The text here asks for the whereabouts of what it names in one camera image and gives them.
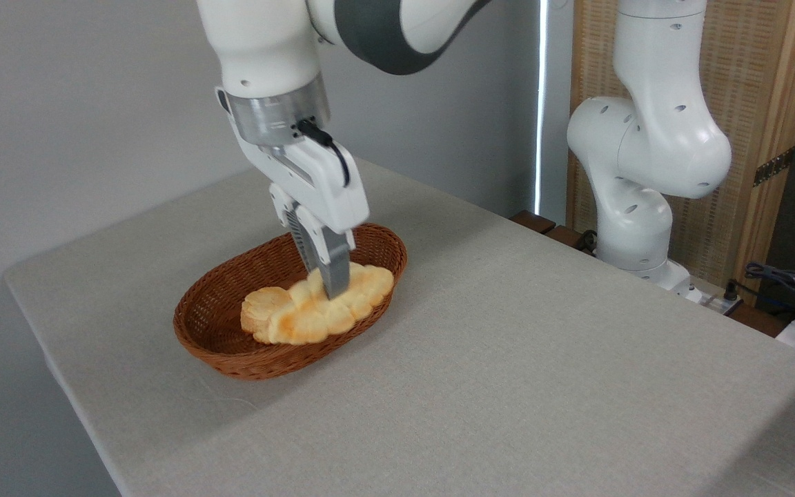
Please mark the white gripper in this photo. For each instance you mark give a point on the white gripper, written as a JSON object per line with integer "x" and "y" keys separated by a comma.
{"x": 321, "y": 190}

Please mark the long braided bread loaf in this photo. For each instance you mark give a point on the long braided bread loaf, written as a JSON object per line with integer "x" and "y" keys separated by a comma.
{"x": 315, "y": 321}

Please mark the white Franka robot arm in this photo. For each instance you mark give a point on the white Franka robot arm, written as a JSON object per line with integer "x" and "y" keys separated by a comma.
{"x": 653, "y": 138}

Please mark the round bread roll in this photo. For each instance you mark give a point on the round bread roll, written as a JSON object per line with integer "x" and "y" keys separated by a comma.
{"x": 259, "y": 310}

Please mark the brown wicker basket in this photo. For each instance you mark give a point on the brown wicker basket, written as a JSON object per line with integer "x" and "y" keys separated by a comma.
{"x": 218, "y": 345}

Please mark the dark wooden block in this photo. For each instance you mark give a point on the dark wooden block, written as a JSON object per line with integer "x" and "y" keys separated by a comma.
{"x": 566, "y": 238}
{"x": 534, "y": 221}

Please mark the grey tablecloth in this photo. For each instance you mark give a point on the grey tablecloth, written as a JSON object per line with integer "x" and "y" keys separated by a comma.
{"x": 508, "y": 359}

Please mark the white power strip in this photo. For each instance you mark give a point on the white power strip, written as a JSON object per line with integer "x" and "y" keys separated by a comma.
{"x": 715, "y": 301}

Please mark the metal screen hinge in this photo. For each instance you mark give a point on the metal screen hinge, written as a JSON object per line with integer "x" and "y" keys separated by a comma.
{"x": 773, "y": 167}

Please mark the wooden rattan folding screen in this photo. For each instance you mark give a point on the wooden rattan folding screen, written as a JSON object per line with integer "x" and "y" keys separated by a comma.
{"x": 756, "y": 83}

